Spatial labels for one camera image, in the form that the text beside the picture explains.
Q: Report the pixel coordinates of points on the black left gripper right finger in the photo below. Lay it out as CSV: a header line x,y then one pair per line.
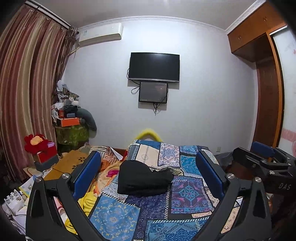
x,y
253,221

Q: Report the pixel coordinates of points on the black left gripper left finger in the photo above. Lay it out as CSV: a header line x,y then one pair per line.
x,y
43,222

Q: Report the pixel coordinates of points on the black jacket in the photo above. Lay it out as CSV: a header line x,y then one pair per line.
x,y
137,179

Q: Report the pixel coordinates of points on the yellow cloth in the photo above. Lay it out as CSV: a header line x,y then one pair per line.
x,y
86,203

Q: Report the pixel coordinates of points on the brown wooden door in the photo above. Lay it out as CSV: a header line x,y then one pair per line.
x,y
270,102

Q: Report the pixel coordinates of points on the wooden lap desk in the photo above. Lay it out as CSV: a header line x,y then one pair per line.
x,y
66,165

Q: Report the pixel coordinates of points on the blue patchwork bedspread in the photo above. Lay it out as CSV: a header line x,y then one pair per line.
x,y
178,214

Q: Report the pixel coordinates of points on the red flower plush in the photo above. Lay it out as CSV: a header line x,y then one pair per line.
x,y
39,144

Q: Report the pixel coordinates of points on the green cloth covered cabinet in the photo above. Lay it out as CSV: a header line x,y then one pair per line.
x,y
71,137

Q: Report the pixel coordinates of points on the orange floral blanket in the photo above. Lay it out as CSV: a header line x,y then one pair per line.
x,y
111,159

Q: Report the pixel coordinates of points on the orange box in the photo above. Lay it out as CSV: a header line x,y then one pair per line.
x,y
70,122

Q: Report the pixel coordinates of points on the wooden overhead cabinet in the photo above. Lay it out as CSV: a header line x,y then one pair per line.
x,y
249,40

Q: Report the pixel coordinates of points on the yellow plush toy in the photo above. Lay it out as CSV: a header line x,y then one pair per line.
x,y
150,134

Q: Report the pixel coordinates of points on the striped red curtain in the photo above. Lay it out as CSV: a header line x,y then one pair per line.
x,y
34,53

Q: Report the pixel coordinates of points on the white air conditioner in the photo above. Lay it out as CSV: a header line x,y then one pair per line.
x,y
101,34

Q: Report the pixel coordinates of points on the small wall monitor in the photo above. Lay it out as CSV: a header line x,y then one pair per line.
x,y
153,92

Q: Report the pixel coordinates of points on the wall mounted television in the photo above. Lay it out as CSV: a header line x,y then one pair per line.
x,y
154,67

